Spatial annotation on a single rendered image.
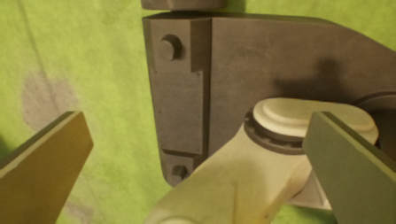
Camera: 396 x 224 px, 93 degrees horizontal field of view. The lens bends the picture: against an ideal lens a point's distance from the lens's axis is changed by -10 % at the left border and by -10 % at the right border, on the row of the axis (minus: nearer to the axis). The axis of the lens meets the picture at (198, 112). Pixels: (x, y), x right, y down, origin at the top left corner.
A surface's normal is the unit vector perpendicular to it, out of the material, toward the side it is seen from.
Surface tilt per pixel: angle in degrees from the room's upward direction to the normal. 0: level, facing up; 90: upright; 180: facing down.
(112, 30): 0
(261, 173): 90
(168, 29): 0
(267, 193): 90
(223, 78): 0
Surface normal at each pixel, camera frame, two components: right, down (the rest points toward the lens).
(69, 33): -0.21, 0.51
